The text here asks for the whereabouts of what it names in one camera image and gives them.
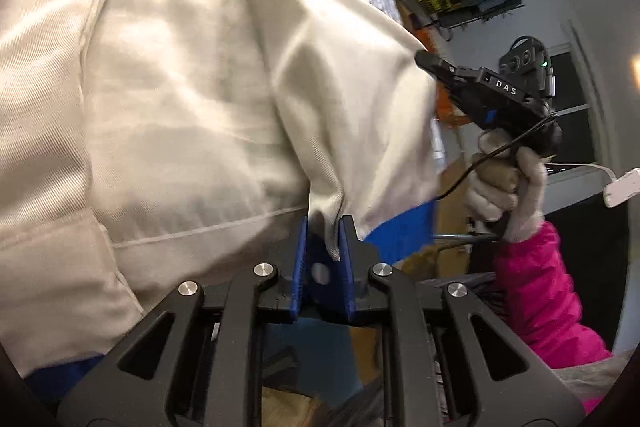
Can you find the white power adapter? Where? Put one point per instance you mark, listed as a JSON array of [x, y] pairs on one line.
[[622, 189]]

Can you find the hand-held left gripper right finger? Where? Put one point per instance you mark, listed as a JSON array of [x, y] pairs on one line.
[[347, 272]]

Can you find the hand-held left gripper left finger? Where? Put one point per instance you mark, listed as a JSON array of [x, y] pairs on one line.
[[298, 267]]

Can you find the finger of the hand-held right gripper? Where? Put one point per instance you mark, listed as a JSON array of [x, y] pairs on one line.
[[432, 63]]

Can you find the cream and blue jacket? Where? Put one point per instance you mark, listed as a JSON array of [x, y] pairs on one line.
[[200, 82]]

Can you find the person's right hand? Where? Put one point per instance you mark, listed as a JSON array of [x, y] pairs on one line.
[[530, 197]]

